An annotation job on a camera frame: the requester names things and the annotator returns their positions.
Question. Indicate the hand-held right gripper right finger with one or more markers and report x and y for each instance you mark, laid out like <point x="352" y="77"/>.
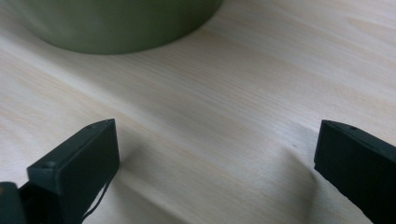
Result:
<point x="358" y="161"/>

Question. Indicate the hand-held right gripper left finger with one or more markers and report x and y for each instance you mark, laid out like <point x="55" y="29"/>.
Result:
<point x="74" y="168"/>

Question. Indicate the green plastic bucket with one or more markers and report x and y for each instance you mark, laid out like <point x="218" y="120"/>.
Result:
<point x="118" y="25"/>

